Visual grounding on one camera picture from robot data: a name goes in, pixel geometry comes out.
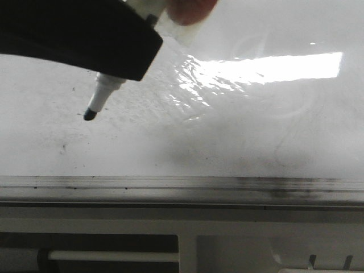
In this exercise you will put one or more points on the red magnet taped to marker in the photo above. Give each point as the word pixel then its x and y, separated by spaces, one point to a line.
pixel 182 20

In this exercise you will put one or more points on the white horizontal rod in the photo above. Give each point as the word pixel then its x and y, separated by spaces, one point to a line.
pixel 113 256

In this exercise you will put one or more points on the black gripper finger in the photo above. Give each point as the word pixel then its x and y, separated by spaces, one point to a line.
pixel 102 36

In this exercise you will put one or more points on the white whiteboard marker pen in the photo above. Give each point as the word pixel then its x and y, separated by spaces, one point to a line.
pixel 150 12

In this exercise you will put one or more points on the white plastic base frame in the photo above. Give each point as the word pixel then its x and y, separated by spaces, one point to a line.
pixel 207 240

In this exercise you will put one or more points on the white whiteboard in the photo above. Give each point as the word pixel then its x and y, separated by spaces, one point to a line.
pixel 261 103

